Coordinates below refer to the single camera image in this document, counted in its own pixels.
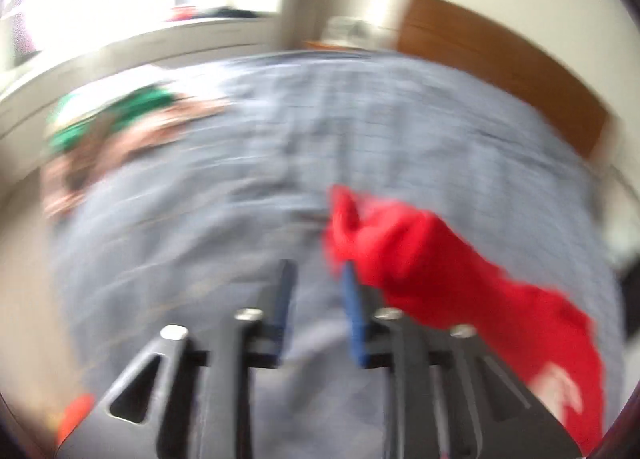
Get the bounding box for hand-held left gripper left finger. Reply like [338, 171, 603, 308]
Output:
[55, 259, 301, 459]

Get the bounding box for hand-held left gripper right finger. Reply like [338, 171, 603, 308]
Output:
[342, 261, 586, 459]

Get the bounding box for red sweater with white print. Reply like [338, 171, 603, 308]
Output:
[322, 184, 608, 455]

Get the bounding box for grey plaid bed blanket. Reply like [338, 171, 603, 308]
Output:
[42, 52, 626, 459]

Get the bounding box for green and pink patterned cloth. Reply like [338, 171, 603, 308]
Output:
[42, 95, 232, 221]

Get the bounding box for orange item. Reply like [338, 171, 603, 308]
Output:
[56, 393, 97, 446]

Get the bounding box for green garment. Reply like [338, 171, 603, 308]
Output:
[47, 84, 177, 156]

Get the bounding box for white window ledge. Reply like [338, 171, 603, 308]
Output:
[0, 16, 283, 142]

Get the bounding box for wooden headboard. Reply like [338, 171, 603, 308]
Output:
[395, 0, 616, 160]

